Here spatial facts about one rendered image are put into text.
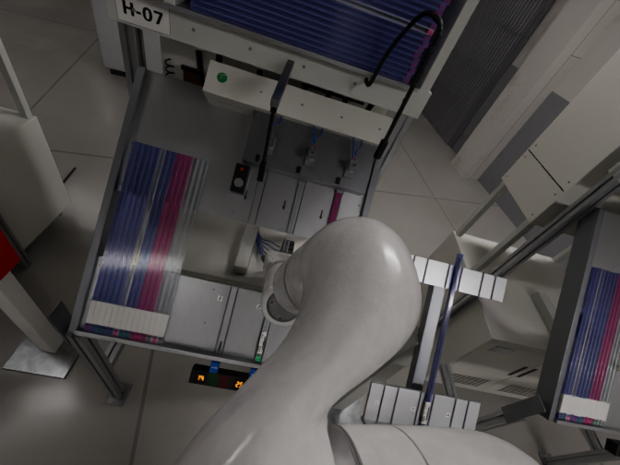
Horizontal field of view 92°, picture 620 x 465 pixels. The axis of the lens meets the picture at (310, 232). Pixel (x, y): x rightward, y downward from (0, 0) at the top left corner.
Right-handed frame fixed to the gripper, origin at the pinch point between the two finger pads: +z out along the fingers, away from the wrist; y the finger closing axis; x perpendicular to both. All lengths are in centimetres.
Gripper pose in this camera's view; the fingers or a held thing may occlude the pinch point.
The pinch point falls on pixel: (283, 257)
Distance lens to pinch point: 83.8
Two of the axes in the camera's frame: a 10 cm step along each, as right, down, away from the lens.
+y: -9.6, -2.4, -1.4
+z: -0.9, -1.9, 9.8
